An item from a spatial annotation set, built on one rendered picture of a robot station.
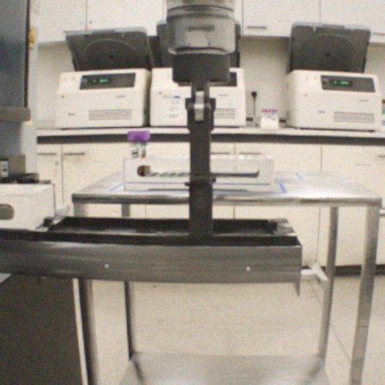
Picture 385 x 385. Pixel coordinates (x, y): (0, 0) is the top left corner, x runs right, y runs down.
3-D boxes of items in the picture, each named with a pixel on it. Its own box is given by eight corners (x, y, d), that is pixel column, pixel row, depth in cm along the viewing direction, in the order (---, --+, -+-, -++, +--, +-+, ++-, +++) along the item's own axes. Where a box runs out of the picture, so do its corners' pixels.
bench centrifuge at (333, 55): (296, 129, 294) (293, 15, 285) (284, 127, 355) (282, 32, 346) (383, 132, 291) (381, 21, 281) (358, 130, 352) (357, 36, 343)
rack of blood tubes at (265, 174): (122, 189, 103) (122, 158, 102) (132, 183, 113) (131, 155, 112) (273, 191, 100) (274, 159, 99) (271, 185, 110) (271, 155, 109)
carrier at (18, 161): (19, 178, 123) (19, 154, 122) (27, 178, 123) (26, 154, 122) (1, 184, 112) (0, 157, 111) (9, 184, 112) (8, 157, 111)
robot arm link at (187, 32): (161, 7, 60) (161, 52, 61) (235, 6, 60) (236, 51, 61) (169, 20, 69) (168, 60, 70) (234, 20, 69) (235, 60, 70)
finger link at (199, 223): (212, 184, 67) (212, 184, 66) (212, 237, 68) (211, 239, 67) (188, 183, 67) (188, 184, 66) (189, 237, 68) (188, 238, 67)
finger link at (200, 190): (206, 171, 66) (205, 174, 63) (206, 210, 66) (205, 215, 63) (194, 171, 66) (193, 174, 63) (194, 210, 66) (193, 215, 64)
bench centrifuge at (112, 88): (52, 131, 301) (55, 27, 293) (82, 127, 362) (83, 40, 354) (142, 128, 297) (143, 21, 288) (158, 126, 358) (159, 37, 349)
